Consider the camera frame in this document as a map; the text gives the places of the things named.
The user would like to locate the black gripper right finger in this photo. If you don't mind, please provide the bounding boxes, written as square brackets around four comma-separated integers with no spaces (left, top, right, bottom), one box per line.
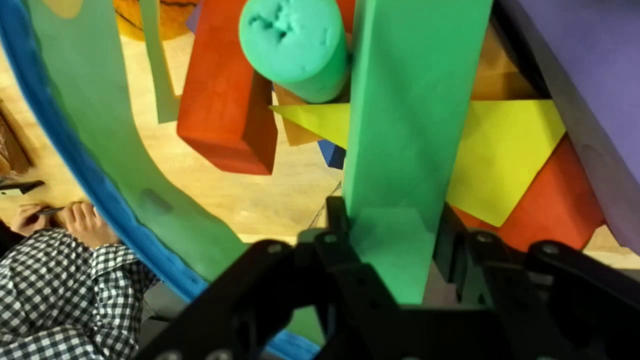
[433,209,640,360]

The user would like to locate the purple foam block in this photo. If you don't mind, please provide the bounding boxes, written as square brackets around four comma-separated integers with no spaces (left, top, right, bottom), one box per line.
[496,0,640,257]

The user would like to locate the yellow foam triangle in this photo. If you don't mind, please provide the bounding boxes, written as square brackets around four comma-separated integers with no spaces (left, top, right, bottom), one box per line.
[268,99,569,229]

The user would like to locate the orange red foam block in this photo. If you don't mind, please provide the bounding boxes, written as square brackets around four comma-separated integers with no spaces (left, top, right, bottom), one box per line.
[453,136,609,255]

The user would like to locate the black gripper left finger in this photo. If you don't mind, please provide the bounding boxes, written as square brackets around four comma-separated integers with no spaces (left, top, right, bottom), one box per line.
[137,196,402,360]

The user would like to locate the person's bare hand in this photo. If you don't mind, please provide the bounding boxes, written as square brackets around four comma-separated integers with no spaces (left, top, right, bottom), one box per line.
[12,199,120,251]

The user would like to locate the small blue foam block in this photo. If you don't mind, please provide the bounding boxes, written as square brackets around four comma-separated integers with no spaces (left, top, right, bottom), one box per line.
[316,139,349,171]

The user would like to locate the teal foam cylinder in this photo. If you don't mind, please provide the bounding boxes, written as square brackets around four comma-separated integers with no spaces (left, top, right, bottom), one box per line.
[239,0,352,104]

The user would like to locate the small dark green object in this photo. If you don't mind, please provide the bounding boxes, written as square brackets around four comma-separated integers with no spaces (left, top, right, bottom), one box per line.
[343,0,496,307]

